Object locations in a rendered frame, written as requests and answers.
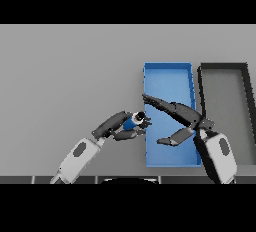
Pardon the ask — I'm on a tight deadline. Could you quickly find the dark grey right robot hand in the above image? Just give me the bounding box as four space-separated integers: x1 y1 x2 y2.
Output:
142 93 216 147

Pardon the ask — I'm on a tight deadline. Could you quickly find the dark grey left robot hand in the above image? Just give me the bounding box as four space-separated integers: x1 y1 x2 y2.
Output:
91 110 153 142

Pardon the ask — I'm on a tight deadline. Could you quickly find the blue pipe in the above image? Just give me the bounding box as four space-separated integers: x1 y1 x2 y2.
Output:
122 110 147 132

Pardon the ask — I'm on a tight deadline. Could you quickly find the blue bin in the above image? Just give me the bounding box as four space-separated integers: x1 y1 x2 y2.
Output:
142 62 203 168

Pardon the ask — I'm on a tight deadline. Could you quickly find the dark grey bin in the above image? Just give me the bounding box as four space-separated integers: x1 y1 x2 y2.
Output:
197 62 256 166

